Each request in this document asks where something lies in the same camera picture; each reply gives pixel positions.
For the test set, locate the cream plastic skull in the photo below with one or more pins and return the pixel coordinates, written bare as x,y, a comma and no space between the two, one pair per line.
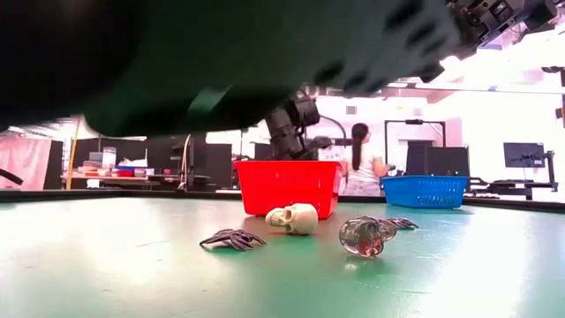
296,218

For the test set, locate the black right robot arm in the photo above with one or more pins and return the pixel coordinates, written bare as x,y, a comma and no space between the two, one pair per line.
499,17

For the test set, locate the ceiling light strip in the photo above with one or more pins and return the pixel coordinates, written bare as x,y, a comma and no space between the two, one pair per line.
485,88

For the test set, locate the black desk monitors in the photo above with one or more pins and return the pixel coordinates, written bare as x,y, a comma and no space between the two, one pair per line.
437,160

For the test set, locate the pink curtain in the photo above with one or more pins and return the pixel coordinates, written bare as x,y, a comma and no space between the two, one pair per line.
24,163

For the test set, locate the clear storage container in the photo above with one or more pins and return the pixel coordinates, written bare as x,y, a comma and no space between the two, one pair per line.
109,156

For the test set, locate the black plastic spider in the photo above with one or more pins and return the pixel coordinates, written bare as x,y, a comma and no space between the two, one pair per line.
234,239
404,223

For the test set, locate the black aluminium table frame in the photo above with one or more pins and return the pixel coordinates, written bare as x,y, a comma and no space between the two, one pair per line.
132,194

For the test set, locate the black partition panel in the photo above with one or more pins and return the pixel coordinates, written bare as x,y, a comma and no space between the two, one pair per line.
128,150
216,161

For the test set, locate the person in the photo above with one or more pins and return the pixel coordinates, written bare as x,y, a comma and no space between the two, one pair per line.
364,168

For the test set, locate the red plastic basket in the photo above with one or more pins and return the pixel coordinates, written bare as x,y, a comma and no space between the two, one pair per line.
287,187

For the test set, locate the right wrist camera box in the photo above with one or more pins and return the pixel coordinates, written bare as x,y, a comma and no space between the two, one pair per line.
305,110

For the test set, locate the cluttered workbench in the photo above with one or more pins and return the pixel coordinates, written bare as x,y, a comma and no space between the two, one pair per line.
117,178

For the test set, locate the blue plastic basket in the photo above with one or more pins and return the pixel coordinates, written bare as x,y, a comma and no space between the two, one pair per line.
424,192

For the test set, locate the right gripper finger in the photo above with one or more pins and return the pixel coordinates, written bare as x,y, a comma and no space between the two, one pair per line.
320,143

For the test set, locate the black desk with stand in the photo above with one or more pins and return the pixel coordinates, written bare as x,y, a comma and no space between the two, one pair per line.
512,184

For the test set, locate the wall mounted monitor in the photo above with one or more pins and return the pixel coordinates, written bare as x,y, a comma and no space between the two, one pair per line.
524,154

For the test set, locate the black metal frame stand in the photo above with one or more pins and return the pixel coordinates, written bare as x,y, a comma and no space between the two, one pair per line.
415,121

